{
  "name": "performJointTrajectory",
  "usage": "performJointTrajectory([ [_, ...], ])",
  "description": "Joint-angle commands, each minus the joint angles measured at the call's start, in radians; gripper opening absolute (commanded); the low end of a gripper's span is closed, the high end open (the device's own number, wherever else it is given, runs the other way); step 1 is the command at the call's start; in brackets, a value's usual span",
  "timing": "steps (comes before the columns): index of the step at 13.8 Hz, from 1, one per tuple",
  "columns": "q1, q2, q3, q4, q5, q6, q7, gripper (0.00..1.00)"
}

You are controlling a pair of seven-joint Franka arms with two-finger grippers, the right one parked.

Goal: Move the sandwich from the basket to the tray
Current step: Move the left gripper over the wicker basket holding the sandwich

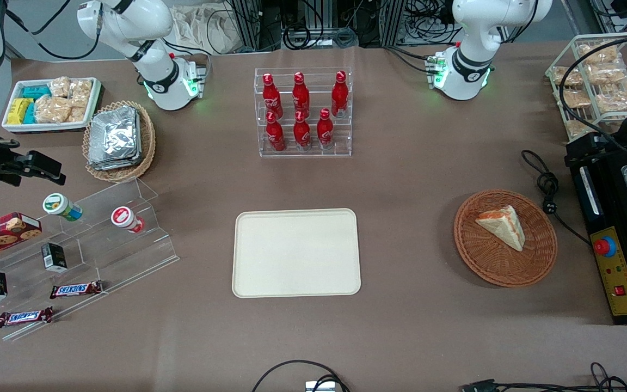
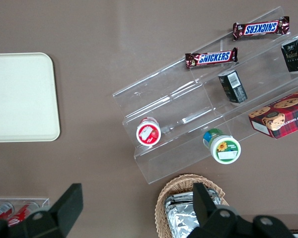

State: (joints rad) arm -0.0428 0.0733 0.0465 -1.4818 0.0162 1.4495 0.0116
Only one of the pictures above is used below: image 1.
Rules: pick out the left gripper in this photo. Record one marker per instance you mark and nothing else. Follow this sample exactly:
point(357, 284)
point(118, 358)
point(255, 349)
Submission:
point(598, 149)

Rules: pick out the triangular sandwich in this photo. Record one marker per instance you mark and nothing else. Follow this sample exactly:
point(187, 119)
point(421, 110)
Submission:
point(504, 226)

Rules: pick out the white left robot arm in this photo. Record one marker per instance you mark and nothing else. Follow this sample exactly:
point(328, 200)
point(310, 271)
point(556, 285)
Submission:
point(474, 32)

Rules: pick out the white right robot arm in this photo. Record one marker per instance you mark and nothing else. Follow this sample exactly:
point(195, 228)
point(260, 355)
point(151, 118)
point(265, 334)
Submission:
point(150, 22)

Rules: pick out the white rectangular snack tray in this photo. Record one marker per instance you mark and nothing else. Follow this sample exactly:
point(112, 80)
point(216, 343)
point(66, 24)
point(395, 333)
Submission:
point(47, 127)

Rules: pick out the oval light wicker basket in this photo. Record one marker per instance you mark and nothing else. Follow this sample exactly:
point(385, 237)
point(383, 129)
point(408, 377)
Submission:
point(147, 144)

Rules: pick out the round brown wicker basket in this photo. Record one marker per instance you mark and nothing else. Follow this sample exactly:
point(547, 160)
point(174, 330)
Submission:
point(487, 264)

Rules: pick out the cream plastic tray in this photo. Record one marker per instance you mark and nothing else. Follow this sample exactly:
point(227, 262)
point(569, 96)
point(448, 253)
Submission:
point(296, 253)

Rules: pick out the clear bagged cracker pack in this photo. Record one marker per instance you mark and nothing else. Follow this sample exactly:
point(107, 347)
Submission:
point(621, 97)
point(599, 53)
point(568, 76)
point(577, 128)
point(576, 99)
point(606, 73)

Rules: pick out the green lid yogurt cup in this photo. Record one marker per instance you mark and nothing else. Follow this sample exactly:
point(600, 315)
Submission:
point(59, 204)

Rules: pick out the black machine with yellow panel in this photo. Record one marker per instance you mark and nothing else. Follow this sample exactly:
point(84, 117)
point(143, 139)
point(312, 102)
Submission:
point(585, 196)

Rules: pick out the teal snack packet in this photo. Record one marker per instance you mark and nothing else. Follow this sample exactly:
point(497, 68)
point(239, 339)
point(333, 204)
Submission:
point(30, 113)
point(36, 92)

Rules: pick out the yellow snack packet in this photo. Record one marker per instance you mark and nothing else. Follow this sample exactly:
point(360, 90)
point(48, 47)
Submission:
point(18, 110)

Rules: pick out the clear rice cracker pack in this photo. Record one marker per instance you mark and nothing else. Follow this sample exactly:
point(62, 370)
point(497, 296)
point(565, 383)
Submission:
point(81, 92)
point(59, 87)
point(52, 110)
point(77, 114)

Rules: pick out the red tartan cookie box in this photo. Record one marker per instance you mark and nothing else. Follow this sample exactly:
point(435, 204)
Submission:
point(3, 235)

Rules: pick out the silver foil wrapped pack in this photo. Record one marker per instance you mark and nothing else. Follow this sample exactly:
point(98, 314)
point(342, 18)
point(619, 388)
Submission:
point(113, 133)
point(115, 165)

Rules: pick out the red emergency stop button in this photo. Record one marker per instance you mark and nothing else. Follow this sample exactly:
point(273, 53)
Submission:
point(604, 246)

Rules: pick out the red lid yogurt cup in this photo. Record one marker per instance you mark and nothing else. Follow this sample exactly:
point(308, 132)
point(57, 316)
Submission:
point(124, 218)

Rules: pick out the Snickers chocolate bar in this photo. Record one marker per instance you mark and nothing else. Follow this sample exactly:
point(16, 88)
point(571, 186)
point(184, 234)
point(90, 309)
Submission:
point(75, 289)
point(24, 317)

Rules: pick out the clear acrylic stepped shelf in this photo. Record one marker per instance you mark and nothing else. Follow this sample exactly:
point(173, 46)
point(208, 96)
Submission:
point(128, 256)

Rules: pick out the white crumpled cloth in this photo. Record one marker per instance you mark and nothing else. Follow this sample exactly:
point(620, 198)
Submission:
point(204, 27)

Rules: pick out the red cola bottle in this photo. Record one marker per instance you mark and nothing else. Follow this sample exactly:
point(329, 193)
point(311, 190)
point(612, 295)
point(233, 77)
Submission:
point(271, 98)
point(339, 97)
point(275, 136)
point(301, 97)
point(302, 134)
point(325, 132)

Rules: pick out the clear acrylic bottle rack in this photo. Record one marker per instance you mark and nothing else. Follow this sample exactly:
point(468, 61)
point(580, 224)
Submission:
point(313, 152)

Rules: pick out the silver connector box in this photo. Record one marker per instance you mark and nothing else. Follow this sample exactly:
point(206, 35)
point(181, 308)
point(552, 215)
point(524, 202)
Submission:
point(320, 386)

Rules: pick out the aluminium frame post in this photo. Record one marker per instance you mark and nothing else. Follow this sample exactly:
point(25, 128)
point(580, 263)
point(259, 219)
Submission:
point(392, 22)
point(248, 22)

